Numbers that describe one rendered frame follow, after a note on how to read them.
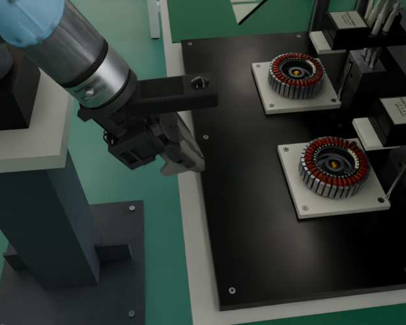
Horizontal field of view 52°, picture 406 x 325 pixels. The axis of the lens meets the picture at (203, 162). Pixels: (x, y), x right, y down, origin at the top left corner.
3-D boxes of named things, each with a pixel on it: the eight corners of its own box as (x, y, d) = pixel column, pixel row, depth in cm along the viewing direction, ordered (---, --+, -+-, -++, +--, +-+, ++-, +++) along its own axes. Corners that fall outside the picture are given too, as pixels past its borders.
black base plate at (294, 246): (219, 311, 59) (220, 305, 58) (180, 47, 100) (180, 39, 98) (528, 275, 63) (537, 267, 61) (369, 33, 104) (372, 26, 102)
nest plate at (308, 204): (298, 218, 67) (299, 215, 66) (276, 149, 76) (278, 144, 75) (388, 209, 68) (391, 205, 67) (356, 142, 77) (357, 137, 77)
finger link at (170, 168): (178, 180, 67) (144, 149, 61) (209, 165, 66) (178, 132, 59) (179, 195, 65) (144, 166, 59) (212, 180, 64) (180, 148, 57)
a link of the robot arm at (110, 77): (109, 28, 50) (107, 71, 44) (133, 55, 53) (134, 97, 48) (62, 58, 52) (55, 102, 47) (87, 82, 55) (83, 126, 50)
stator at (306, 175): (308, 204, 67) (312, 189, 64) (290, 151, 74) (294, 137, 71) (375, 196, 68) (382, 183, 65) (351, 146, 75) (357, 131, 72)
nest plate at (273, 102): (265, 114, 82) (267, 109, 81) (251, 67, 92) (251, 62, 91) (339, 108, 83) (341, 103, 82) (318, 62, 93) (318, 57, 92)
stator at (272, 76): (278, 104, 82) (280, 89, 79) (260, 69, 89) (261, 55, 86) (330, 95, 84) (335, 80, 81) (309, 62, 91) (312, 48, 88)
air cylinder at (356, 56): (354, 94, 86) (362, 72, 82) (342, 71, 91) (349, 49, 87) (378, 92, 86) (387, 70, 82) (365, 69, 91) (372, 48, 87)
